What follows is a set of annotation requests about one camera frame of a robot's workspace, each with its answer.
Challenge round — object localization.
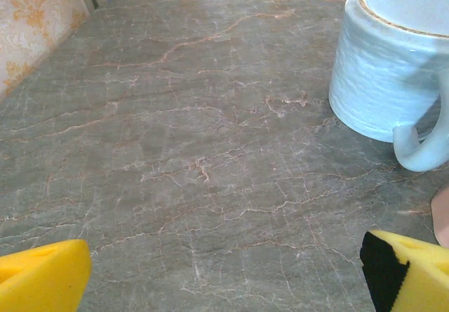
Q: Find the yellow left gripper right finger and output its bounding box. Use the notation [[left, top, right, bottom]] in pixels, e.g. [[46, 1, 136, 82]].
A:
[[360, 230, 449, 312]]

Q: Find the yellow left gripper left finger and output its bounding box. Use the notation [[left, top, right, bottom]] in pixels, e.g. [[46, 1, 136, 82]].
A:
[[0, 238, 93, 312]]

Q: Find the pink ceramic mug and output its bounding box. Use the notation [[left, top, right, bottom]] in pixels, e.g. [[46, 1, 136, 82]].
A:
[[429, 188, 449, 247]]

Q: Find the light blue ribbed mug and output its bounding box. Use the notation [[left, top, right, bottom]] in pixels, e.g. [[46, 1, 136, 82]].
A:
[[328, 0, 449, 172]]

